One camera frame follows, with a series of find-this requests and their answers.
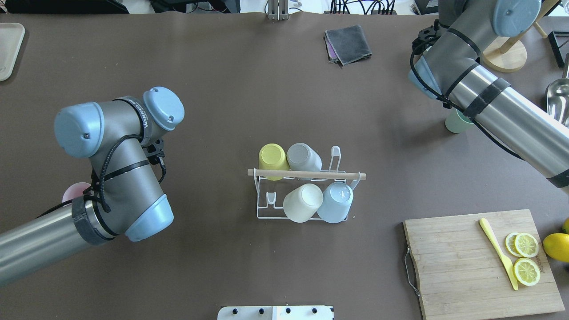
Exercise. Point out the grey plastic cup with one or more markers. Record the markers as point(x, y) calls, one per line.
point(302, 158)

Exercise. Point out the whole yellow lemon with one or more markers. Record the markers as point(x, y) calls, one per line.
point(556, 246)

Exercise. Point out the lemon slice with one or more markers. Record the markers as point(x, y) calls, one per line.
point(526, 245)
point(527, 271)
point(510, 244)

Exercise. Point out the wooden cutting board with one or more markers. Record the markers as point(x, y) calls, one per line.
point(460, 276)

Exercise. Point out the grey folded cloth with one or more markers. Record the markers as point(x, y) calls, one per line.
point(349, 43)

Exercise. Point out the pink plastic cup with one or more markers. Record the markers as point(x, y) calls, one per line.
point(74, 191)

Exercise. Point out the beige plastic tray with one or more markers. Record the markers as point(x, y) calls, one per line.
point(11, 38)

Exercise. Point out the metal scoop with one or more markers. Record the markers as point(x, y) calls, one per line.
point(557, 96)

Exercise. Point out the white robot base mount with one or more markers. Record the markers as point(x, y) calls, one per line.
point(277, 312)

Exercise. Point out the green plastic cup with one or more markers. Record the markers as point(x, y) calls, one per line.
point(457, 123)

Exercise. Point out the cream white plastic cup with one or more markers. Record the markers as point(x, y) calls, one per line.
point(301, 204)

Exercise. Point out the yellow plastic cup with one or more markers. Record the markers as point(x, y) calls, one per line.
point(273, 157)

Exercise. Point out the light blue plastic cup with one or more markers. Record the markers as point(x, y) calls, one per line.
point(337, 200)

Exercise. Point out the purple folded cloth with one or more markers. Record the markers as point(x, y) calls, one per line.
point(331, 52)

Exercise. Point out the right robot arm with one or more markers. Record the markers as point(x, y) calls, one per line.
point(447, 70)

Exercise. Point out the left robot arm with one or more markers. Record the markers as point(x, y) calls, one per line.
point(125, 196)

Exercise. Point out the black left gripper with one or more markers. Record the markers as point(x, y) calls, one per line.
point(153, 160)

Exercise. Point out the white wire cup rack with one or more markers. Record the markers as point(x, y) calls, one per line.
point(293, 185)

